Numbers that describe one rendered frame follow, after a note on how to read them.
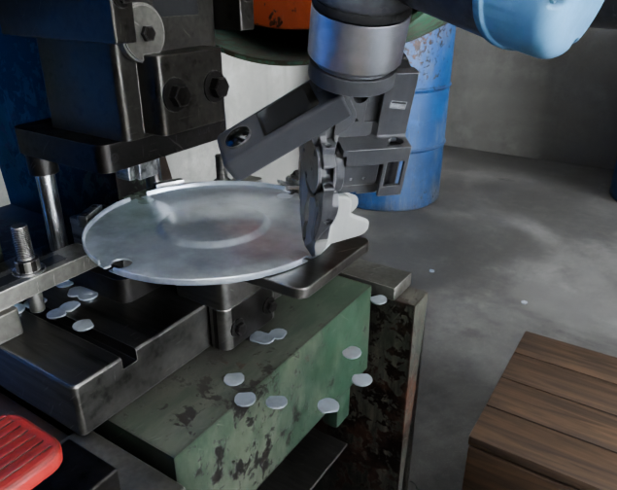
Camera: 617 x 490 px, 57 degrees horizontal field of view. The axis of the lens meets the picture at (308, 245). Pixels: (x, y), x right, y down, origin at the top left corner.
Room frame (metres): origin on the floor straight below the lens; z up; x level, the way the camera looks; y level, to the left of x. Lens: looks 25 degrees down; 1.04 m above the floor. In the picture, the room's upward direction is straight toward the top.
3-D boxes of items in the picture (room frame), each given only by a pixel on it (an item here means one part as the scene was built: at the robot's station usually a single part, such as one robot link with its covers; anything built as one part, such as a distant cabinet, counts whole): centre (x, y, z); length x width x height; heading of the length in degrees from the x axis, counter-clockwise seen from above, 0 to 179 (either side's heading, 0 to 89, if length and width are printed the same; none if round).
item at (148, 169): (0.68, 0.21, 0.84); 0.05 x 0.03 x 0.04; 147
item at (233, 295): (0.59, 0.07, 0.72); 0.25 x 0.14 x 0.14; 57
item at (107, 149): (0.69, 0.22, 0.86); 0.20 x 0.16 x 0.05; 147
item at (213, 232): (0.62, 0.11, 0.78); 0.29 x 0.29 x 0.01
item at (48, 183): (0.65, 0.31, 0.81); 0.02 x 0.02 x 0.14
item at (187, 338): (0.69, 0.22, 0.68); 0.45 x 0.30 x 0.06; 147
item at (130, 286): (0.69, 0.22, 0.72); 0.20 x 0.16 x 0.03; 147
